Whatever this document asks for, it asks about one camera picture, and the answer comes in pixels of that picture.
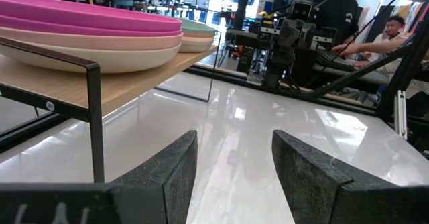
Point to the magenta plate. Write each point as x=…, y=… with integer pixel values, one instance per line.
x=83, y=14
x=67, y=27

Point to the black pillar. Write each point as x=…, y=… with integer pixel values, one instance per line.
x=242, y=2

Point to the person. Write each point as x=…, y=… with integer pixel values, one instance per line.
x=338, y=12
x=395, y=26

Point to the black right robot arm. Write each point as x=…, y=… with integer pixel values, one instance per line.
x=278, y=66

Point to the terracotta plate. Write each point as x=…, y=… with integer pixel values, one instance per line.
x=201, y=35

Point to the grey beige plate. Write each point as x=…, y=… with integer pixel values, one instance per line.
x=196, y=48

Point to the wooden shelf black metal frame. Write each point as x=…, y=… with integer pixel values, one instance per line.
x=127, y=83

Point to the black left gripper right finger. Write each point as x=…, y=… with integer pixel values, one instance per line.
x=318, y=190

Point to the light peach plate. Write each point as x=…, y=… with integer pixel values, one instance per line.
x=199, y=40

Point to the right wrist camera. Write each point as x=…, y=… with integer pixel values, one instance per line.
x=301, y=9

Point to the sage green plate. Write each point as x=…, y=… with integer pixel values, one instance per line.
x=199, y=27

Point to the dark grey desk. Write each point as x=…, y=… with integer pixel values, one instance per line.
x=362, y=73

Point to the salmon pink plate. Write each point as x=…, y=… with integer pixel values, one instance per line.
x=100, y=42

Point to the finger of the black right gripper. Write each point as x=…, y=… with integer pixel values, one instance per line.
x=289, y=33
x=308, y=34

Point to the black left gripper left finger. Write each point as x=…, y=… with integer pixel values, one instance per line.
x=151, y=190

